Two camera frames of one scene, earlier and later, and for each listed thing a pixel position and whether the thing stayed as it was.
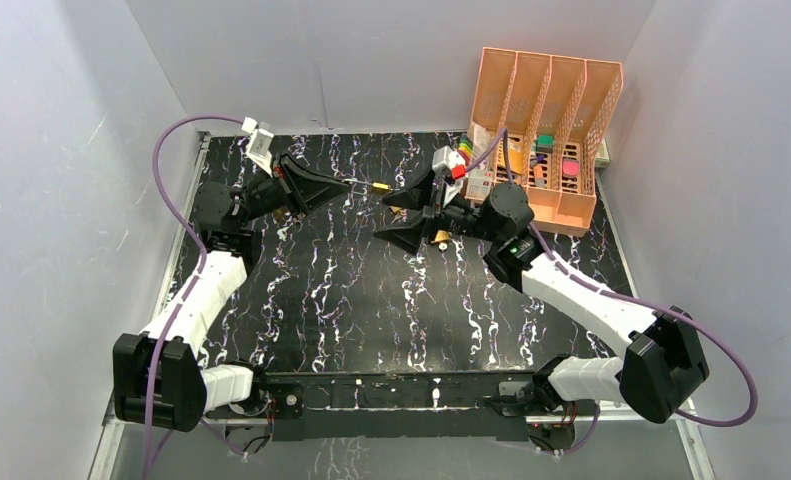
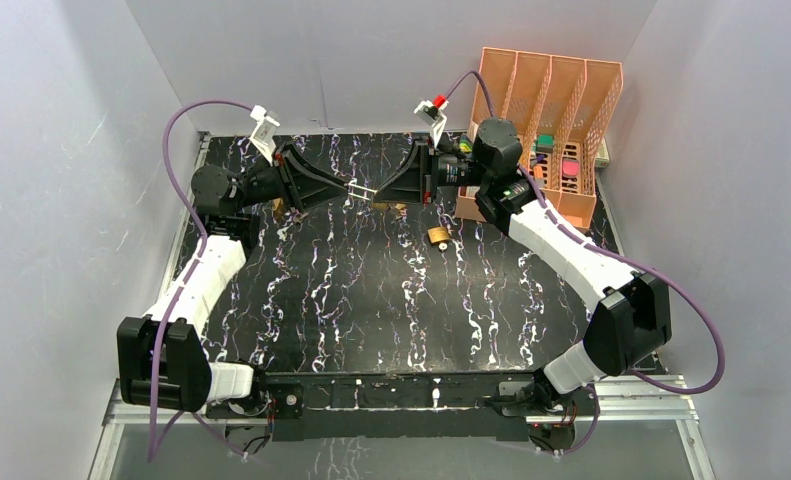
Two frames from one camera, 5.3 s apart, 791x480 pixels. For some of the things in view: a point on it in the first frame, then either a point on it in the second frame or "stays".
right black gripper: (416, 195) → (414, 181)
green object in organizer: (544, 143) stays
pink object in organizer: (570, 167) stays
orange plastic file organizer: (539, 122) stays
